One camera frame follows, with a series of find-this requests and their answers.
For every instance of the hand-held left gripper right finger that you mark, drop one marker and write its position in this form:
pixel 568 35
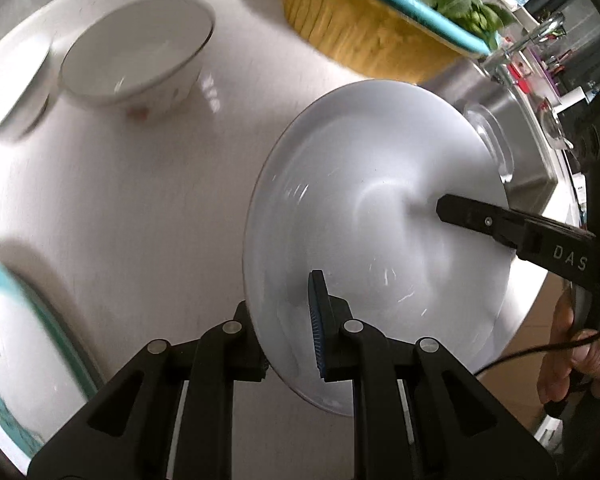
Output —
pixel 319 330

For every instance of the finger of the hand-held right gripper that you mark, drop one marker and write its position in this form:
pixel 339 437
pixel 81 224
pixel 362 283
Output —
pixel 480 220

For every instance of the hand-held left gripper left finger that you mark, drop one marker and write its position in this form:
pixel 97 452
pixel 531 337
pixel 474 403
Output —
pixel 245 342

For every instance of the grey rimmed white plate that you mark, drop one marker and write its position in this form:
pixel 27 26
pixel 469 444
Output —
pixel 355 185

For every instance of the small teal floral plate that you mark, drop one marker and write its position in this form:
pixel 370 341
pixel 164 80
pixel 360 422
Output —
pixel 25 360

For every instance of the dark rimmed patterned bowl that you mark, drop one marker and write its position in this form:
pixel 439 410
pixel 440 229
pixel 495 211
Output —
pixel 130 50

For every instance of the small white bowl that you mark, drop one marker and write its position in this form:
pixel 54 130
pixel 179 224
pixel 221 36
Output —
pixel 15 90

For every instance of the person's right hand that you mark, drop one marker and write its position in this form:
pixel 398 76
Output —
pixel 560 365

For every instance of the small steel bowl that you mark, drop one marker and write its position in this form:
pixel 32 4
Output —
pixel 554 125

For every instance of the stainless steel sink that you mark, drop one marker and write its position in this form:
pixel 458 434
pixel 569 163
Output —
pixel 532 152

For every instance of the clear glass bowl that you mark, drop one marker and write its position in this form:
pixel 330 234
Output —
pixel 495 135

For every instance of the chrome faucet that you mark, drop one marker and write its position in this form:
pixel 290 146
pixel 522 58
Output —
pixel 530 35

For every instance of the yellow ribbed basin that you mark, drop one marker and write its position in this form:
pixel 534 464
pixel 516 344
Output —
pixel 355 25

